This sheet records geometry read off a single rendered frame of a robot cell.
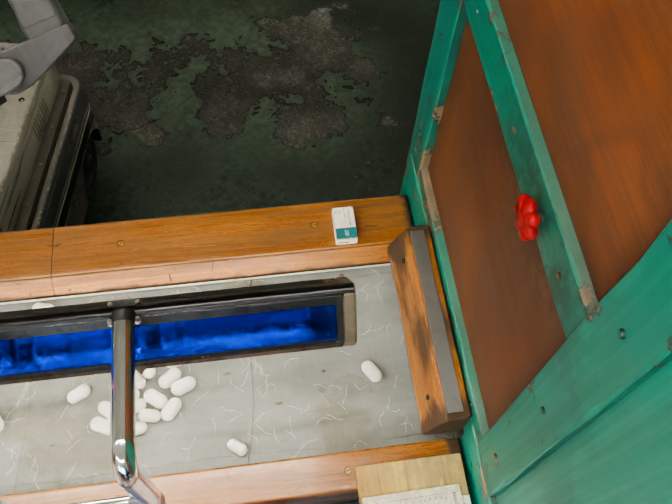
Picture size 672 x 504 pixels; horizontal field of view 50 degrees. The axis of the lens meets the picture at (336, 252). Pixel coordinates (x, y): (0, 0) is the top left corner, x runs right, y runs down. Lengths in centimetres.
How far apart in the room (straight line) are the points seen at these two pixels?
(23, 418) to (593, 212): 86
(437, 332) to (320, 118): 138
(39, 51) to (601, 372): 81
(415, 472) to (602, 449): 44
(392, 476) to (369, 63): 167
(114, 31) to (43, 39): 156
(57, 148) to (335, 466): 115
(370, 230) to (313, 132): 111
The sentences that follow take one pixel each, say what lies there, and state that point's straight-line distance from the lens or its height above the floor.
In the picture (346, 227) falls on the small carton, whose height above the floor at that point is 78.
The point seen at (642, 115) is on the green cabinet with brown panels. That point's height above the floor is 142.
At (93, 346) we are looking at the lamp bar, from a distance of 80.
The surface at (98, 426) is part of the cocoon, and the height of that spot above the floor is 76.
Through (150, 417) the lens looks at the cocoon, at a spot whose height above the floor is 76.
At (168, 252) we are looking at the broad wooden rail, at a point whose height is 76.
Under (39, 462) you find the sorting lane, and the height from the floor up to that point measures 74.
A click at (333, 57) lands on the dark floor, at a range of 248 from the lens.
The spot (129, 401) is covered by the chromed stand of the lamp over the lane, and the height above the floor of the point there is 112.
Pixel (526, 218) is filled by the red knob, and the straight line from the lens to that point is 67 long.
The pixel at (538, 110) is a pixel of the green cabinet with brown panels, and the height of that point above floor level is 128.
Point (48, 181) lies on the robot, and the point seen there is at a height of 34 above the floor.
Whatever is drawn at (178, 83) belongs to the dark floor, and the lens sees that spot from 243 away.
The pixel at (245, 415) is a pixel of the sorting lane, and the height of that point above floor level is 74.
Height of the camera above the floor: 180
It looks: 61 degrees down
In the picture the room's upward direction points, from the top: 5 degrees clockwise
